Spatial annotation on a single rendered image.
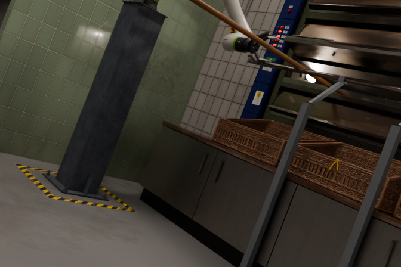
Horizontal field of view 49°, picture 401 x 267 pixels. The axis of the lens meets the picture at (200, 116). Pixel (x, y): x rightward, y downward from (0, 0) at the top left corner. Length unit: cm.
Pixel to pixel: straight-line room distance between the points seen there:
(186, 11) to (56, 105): 129
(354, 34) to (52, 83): 204
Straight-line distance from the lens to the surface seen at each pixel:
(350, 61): 299
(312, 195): 223
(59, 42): 319
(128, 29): 272
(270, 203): 229
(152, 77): 357
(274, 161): 244
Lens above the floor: 66
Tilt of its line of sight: 1 degrees up
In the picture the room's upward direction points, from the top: 21 degrees clockwise
